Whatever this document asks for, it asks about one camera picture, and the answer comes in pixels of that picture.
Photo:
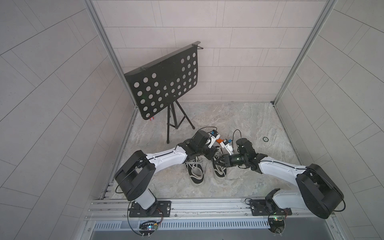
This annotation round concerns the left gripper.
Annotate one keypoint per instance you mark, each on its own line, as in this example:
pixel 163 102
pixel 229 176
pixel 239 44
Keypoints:
pixel 211 151

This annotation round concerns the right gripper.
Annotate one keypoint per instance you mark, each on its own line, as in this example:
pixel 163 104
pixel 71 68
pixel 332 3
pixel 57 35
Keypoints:
pixel 227 160

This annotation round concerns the black canvas sneaker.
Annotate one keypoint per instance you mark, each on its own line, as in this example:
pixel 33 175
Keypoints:
pixel 196 172
pixel 219 171

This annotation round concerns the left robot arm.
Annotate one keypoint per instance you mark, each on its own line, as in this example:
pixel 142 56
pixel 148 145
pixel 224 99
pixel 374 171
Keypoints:
pixel 136 173

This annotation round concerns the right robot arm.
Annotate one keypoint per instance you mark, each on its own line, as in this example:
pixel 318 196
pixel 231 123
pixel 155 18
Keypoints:
pixel 315 191

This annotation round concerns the black perforated music stand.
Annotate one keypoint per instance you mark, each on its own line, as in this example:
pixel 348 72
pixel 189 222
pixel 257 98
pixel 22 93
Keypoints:
pixel 159 84

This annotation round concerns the right green circuit board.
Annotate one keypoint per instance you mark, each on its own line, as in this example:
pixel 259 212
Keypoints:
pixel 277 226

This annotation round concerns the green circuit board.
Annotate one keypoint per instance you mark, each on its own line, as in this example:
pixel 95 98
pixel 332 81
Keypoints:
pixel 277 226
pixel 149 226

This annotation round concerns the left green circuit board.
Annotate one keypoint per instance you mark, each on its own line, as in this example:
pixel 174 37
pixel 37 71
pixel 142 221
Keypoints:
pixel 149 226

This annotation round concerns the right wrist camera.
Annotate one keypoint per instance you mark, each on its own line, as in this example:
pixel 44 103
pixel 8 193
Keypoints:
pixel 227 145

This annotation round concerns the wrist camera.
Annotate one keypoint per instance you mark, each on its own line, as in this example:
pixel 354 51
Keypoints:
pixel 227 145
pixel 214 136

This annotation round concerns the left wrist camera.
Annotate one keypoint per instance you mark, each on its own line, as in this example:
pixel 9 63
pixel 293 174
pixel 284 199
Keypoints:
pixel 214 136

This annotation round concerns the aluminium rail frame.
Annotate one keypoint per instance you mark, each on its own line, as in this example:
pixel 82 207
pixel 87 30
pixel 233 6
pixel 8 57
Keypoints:
pixel 183 209

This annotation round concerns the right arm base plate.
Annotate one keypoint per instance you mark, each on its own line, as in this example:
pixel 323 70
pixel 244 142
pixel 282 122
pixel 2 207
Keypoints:
pixel 262 207

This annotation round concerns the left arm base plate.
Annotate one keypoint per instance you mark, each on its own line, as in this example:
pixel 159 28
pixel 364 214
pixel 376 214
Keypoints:
pixel 158 209

